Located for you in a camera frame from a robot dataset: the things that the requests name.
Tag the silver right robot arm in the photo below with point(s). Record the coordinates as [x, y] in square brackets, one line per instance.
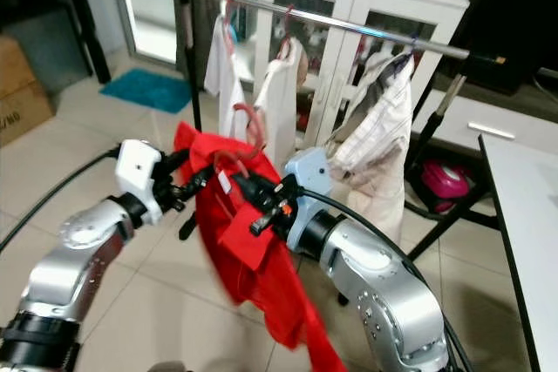
[384, 302]

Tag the red polo shirt white trim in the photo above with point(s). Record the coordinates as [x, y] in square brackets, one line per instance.
[253, 250]

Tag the dark clothes hanger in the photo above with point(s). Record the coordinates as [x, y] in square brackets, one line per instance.
[410, 45]

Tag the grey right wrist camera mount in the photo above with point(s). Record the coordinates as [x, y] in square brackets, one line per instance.
[309, 172]

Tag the teal floor mat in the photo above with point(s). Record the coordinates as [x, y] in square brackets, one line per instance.
[144, 91]

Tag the pink appliance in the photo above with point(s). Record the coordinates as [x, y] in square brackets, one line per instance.
[445, 182]

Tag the white buttoned polo shirt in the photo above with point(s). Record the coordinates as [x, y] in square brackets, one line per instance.
[279, 102]

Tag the red plastic clothes hanger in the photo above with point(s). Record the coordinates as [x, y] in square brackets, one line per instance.
[262, 137]
[227, 19]
[286, 23]

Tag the beige checked shirt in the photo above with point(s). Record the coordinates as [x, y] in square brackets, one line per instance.
[379, 145]

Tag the printed cardboard box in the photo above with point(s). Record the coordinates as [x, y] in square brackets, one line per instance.
[22, 93]

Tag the grey robot foot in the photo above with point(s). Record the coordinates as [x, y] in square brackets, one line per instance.
[166, 367]

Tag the black television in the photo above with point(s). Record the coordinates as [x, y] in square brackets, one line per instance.
[514, 15]

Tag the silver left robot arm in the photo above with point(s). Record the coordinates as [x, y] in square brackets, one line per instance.
[52, 276]

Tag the black clothes rack silver rail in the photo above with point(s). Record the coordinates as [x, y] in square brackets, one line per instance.
[349, 24]

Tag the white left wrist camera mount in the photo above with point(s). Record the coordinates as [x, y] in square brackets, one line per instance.
[139, 172]

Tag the white table black legs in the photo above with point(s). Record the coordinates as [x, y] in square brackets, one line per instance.
[527, 233]

